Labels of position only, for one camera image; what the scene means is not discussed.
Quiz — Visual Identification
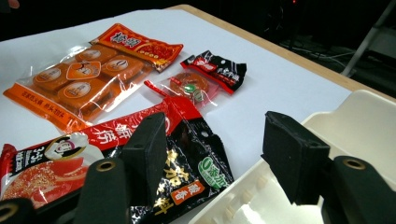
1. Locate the clear packet of orange blocks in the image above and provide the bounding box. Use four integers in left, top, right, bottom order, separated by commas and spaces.
3, 22, 185, 133

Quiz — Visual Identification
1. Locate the white floor cable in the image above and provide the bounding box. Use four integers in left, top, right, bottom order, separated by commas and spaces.
279, 40, 356, 63

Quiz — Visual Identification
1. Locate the large red black soup packet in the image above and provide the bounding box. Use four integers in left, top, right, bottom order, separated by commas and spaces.
0, 96, 235, 224

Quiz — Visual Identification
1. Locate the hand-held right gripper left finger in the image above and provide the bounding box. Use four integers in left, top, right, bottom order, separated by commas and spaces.
73, 111, 168, 224

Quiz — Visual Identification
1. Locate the small black red sachet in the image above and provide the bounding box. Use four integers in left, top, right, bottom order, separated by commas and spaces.
180, 49, 248, 95

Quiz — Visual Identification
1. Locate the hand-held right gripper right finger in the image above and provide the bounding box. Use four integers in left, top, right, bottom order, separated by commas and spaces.
262, 110, 396, 224

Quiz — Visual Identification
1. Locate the small clear packet round disc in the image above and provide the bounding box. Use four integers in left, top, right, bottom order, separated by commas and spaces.
143, 72, 220, 108

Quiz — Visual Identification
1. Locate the grey metal stand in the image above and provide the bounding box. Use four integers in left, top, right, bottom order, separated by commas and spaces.
340, 0, 396, 77

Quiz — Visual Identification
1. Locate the cardboard box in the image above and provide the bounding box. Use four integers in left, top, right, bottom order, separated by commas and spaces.
188, 89, 396, 224

